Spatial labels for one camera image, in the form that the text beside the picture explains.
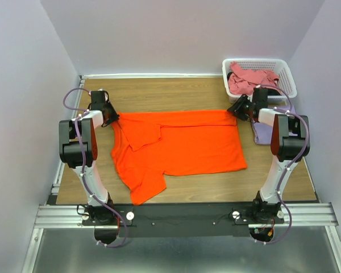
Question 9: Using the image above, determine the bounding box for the orange t-shirt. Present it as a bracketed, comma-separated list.
[111, 110, 247, 205]

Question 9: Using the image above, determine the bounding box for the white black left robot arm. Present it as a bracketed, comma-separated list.
[59, 88, 122, 226]

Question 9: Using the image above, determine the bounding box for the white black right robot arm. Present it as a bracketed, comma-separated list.
[227, 85, 310, 223]

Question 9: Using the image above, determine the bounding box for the pink t-shirt in basket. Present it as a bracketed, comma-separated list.
[228, 62, 280, 96]

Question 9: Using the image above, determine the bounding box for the folded lavender t-shirt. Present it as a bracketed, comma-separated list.
[248, 104, 298, 146]

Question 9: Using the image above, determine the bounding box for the black garment in basket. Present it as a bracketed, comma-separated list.
[226, 72, 281, 97]

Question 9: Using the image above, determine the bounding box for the white plastic laundry basket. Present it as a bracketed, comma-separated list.
[222, 58, 297, 104]

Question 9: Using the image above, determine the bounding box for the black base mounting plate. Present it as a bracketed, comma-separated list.
[76, 201, 284, 246]

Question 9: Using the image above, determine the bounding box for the aluminium frame rail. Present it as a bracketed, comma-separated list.
[22, 74, 341, 273]

